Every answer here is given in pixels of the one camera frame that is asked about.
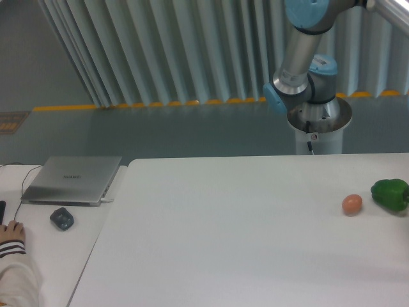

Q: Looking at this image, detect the person's hand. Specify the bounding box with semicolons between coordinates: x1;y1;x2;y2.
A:
1;220;26;248

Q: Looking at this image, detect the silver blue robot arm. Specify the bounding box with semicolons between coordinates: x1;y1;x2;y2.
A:
263;1;408;113

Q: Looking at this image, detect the cream sleeved forearm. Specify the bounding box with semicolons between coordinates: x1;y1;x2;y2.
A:
0;241;43;307

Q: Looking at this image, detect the green bell pepper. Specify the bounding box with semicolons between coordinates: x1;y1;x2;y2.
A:
371;178;408;212

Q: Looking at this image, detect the black phone at edge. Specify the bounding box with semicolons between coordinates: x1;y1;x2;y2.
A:
0;200;6;224

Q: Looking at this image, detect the white side desk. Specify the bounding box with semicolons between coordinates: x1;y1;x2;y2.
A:
1;165;127;306

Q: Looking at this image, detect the silver closed laptop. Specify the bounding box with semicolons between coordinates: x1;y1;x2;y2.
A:
21;156;121;207

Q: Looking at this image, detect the folding partition screen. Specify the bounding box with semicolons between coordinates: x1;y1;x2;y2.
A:
40;1;408;107

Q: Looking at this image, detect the brown egg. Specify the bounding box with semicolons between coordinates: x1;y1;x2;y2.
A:
342;194;363;216

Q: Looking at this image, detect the thin black mouse cable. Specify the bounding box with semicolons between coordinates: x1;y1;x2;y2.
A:
0;163;44;222

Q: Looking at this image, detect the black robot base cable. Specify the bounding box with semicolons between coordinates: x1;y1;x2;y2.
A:
305;120;315;155

